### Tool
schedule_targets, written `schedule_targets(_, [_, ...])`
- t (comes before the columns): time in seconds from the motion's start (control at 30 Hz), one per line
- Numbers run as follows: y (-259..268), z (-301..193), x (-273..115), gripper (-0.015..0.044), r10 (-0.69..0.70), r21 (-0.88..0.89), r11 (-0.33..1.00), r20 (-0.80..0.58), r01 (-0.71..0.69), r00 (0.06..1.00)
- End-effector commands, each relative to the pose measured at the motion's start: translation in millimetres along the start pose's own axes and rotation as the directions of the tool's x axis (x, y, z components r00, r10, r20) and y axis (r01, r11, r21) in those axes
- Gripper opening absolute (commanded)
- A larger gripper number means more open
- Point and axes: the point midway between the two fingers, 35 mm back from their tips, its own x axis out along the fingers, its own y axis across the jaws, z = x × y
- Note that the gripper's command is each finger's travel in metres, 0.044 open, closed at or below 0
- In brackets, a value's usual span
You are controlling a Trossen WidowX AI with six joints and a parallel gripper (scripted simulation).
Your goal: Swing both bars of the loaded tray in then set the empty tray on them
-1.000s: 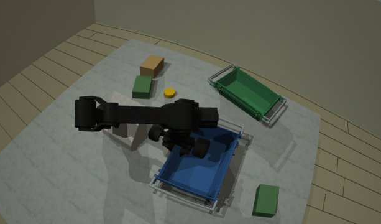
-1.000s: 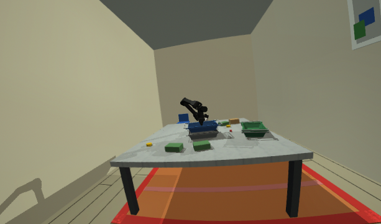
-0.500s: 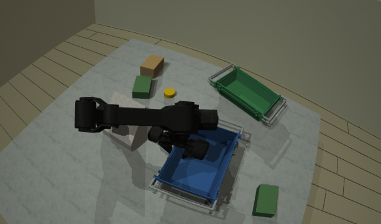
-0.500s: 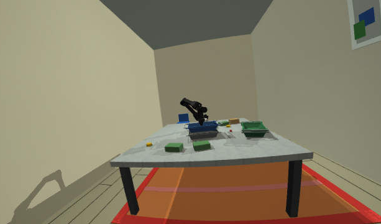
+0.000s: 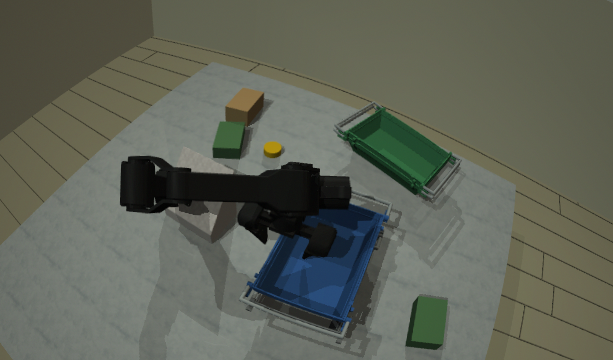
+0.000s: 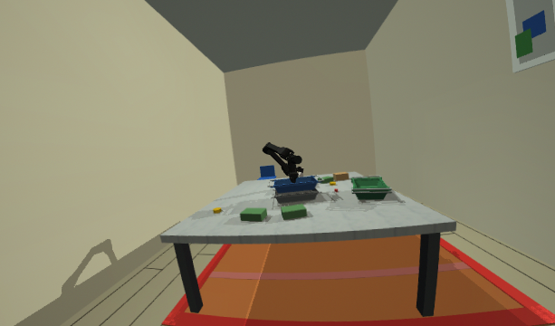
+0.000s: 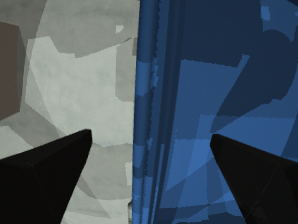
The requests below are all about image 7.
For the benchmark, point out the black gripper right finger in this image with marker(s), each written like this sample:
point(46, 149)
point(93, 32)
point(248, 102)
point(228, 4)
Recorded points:
point(265, 186)

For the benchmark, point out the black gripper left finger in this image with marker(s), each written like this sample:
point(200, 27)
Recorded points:
point(36, 186)

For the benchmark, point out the blue plastic tray with wire bars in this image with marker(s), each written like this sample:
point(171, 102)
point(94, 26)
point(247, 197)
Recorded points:
point(204, 68)

